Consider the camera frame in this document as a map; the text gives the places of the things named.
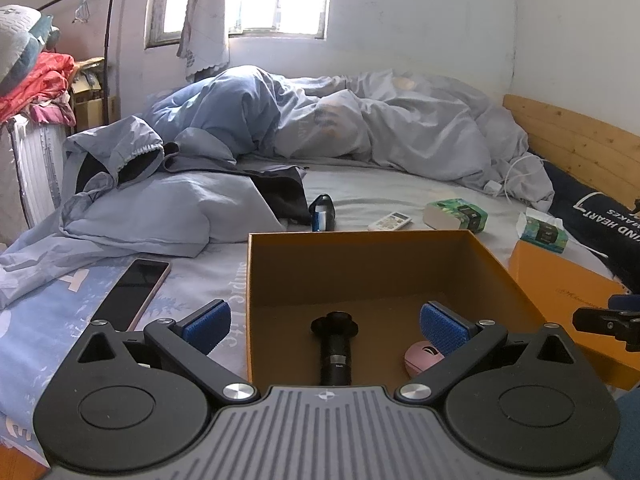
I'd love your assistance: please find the cardboard boxes stack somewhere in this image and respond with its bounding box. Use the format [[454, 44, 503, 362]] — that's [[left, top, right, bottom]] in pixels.
[[70, 56, 120, 132]]

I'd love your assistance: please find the smartphone with pink case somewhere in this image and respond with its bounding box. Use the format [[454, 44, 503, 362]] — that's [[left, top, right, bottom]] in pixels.
[[91, 258, 171, 332]]

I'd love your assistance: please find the red folded blanket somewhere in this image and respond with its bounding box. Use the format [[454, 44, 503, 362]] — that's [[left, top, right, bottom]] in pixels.
[[0, 52, 75, 122]]

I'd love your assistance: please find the black clothes rack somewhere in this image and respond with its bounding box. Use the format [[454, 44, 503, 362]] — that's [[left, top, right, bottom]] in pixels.
[[37, 0, 132, 129]]

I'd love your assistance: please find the orange box lid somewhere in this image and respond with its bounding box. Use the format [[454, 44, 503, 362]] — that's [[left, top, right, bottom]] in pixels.
[[509, 240, 639, 390]]

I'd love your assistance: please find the white remote control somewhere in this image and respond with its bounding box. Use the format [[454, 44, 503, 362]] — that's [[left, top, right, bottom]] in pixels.
[[368, 211, 412, 232]]

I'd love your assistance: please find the light blue jacket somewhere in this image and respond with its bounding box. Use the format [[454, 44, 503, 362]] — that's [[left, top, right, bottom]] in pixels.
[[1, 116, 288, 307]]

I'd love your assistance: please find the open green tissue pack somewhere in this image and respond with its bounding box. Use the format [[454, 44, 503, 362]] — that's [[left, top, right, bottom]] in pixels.
[[516, 208, 568, 254]]

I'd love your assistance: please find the grey blue duvet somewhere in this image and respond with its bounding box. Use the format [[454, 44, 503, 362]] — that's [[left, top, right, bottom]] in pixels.
[[143, 65, 554, 211]]

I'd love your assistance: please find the blue black handheld device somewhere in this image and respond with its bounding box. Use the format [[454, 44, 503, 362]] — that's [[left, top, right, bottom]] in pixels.
[[309, 194, 335, 232]]

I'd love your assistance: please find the orange cardboard box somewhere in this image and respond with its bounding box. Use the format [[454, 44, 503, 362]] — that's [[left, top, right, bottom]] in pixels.
[[246, 231, 544, 390]]

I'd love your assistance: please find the wooden headboard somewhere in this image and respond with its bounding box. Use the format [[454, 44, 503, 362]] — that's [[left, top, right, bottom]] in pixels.
[[502, 94, 640, 208]]

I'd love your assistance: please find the white grey pillow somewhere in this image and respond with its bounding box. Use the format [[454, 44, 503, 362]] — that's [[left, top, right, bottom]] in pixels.
[[0, 4, 53, 96]]

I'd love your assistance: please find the white charger with cable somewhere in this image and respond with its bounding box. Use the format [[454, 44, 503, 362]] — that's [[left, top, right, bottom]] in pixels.
[[482, 153, 546, 200]]

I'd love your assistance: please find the pink computer mouse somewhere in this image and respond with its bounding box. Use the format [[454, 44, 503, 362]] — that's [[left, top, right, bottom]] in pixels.
[[404, 340, 444, 377]]

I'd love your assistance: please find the white curtain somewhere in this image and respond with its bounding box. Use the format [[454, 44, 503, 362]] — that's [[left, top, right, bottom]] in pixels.
[[177, 0, 229, 82]]

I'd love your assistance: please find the black garment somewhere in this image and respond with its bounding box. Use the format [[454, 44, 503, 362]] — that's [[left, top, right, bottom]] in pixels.
[[72, 139, 311, 226]]

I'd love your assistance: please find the navy printed pillow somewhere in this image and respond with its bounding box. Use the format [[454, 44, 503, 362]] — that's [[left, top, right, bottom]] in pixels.
[[544, 162, 640, 294]]

